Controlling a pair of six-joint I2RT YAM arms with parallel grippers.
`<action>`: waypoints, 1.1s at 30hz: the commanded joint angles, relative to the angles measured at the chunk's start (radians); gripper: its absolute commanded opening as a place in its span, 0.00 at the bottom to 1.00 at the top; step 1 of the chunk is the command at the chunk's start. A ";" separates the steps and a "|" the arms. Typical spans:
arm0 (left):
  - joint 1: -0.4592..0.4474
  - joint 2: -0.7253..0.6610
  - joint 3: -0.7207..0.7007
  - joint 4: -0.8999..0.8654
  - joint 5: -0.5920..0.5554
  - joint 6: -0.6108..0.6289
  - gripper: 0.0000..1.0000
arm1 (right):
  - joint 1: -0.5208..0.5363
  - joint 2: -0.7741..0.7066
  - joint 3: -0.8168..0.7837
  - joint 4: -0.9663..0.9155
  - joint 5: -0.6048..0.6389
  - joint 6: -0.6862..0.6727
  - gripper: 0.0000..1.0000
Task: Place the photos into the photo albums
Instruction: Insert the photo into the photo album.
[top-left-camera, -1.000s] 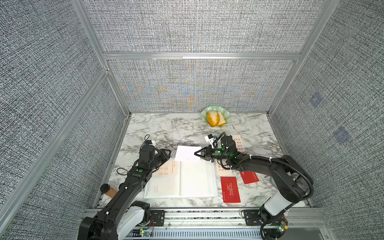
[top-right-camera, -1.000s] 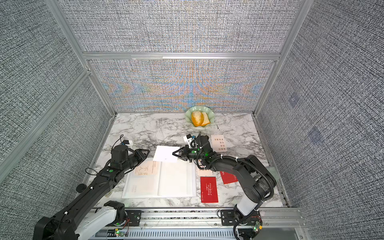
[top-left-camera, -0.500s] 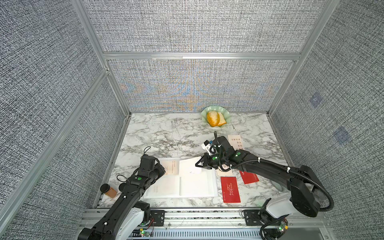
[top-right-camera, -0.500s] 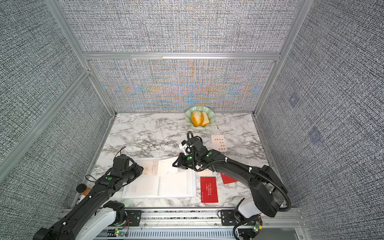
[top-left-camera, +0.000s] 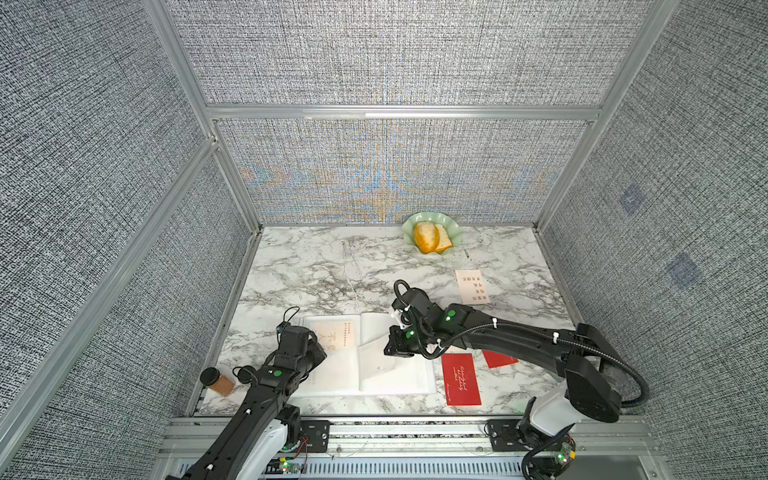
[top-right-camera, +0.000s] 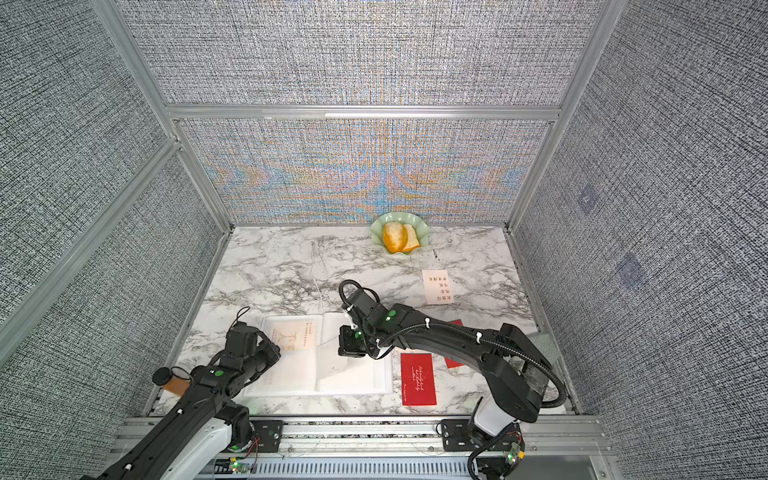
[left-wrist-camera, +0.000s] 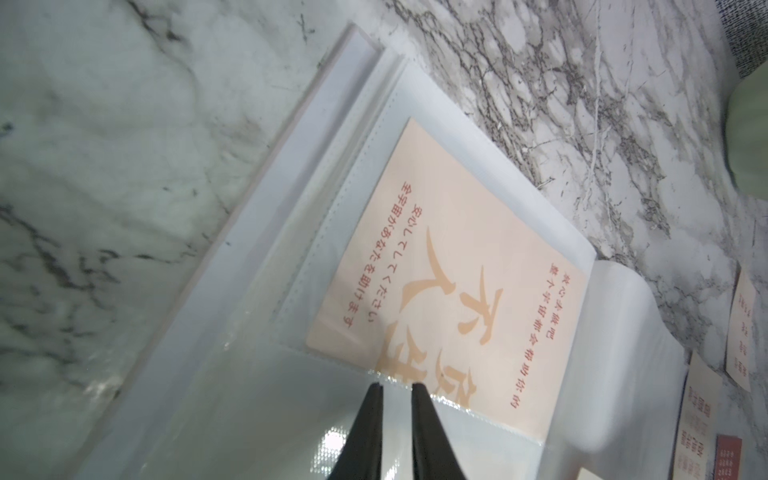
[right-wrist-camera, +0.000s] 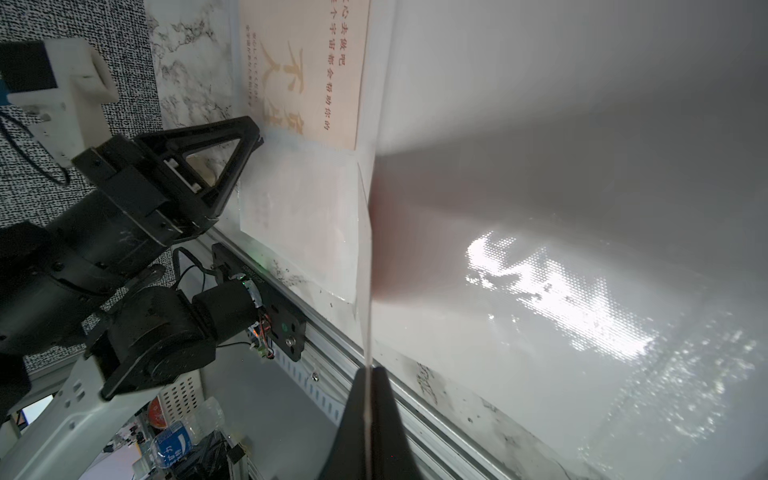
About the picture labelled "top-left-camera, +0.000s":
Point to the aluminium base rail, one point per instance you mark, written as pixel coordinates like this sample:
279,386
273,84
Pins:
461,447

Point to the light green wavy bowl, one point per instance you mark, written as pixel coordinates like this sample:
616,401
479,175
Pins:
452,227

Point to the small red card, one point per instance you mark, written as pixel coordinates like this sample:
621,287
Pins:
496,360

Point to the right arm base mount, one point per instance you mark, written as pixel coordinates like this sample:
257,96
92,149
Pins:
547,456

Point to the small bread slice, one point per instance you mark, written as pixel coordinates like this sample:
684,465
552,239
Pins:
444,240

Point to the pink card gold character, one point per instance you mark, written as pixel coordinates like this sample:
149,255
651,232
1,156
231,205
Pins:
341,335

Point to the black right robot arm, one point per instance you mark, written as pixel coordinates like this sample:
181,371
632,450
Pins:
596,383

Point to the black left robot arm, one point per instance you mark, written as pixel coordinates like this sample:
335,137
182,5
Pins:
297,354

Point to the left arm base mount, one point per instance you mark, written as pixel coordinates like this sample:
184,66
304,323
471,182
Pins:
307,436

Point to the aluminium enclosure frame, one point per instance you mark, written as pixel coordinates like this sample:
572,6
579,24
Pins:
26,409

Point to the brown cup black lid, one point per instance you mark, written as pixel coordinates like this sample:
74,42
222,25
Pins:
213,379

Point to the white photo album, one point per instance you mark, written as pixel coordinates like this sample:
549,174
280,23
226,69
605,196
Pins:
356,364

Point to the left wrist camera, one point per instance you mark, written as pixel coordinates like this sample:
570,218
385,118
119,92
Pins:
281,328

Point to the pink card red characters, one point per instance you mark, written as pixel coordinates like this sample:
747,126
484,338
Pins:
472,288

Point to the large orange bread roll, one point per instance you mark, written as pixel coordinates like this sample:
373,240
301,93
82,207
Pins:
425,236

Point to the large red card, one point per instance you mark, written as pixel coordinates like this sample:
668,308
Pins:
460,380

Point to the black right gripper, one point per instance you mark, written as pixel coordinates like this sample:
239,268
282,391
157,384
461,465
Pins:
395,347

